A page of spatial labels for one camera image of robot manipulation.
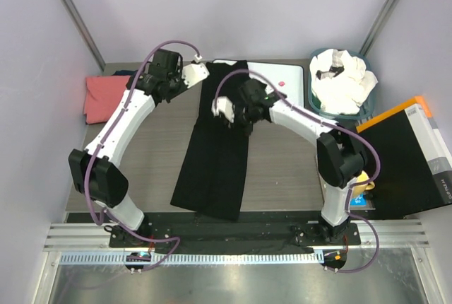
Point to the blue picture book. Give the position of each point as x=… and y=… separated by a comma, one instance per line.
x=358, y=201

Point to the aluminium rail frame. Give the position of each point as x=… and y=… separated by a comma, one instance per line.
x=84, y=243

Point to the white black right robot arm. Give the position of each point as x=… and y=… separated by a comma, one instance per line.
x=341, y=154

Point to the white tray board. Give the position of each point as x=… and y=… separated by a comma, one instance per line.
x=287, y=78

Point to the folded coral pink t-shirt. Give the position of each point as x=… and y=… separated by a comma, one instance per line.
x=103, y=95

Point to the folded dark navy t-shirt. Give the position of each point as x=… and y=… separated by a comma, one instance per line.
x=124, y=72

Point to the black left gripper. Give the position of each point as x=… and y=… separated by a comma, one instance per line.
x=177, y=80

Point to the yellow mug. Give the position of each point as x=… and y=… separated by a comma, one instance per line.
x=363, y=184

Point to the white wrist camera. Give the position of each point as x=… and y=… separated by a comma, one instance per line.
x=195, y=72
x=223, y=107

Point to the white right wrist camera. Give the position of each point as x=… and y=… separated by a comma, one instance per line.
x=223, y=107

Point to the black orange box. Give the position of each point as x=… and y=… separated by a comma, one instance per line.
x=415, y=173

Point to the white crumpled t-shirts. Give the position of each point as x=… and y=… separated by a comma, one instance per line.
x=340, y=83

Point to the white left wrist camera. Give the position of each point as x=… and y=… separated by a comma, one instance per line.
x=195, y=72

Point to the black floral print t-shirt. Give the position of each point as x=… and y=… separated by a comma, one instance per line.
x=213, y=173

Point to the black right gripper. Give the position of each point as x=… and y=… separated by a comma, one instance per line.
x=240, y=115

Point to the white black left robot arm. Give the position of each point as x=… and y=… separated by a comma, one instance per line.
x=95, y=170

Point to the teal laundry basket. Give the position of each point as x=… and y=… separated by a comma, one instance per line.
x=367, y=106

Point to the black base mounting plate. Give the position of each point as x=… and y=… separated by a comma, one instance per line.
x=301, y=228

